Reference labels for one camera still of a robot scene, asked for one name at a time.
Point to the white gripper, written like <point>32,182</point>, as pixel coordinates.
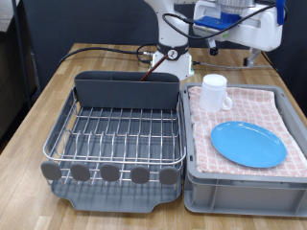
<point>262,32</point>

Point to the blue plate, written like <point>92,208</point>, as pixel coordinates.
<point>249,145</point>

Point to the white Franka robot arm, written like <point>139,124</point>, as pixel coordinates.
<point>172,38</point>

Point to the gray dish drying rack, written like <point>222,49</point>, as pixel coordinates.
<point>115,198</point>

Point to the white plastic mug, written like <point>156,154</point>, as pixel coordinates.
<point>211,96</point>

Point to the pink checked cloth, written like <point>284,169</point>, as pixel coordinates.
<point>255,105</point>

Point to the dark gray cutlery holder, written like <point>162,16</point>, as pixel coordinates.
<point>128,94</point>

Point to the gray plastic crate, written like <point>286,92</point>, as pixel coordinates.
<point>243,195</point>

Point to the black backdrop curtain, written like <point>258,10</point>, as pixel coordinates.
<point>44,57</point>

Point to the black metal pole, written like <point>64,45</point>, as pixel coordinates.
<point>22,57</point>

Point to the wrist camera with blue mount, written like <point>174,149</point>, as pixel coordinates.
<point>220,22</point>

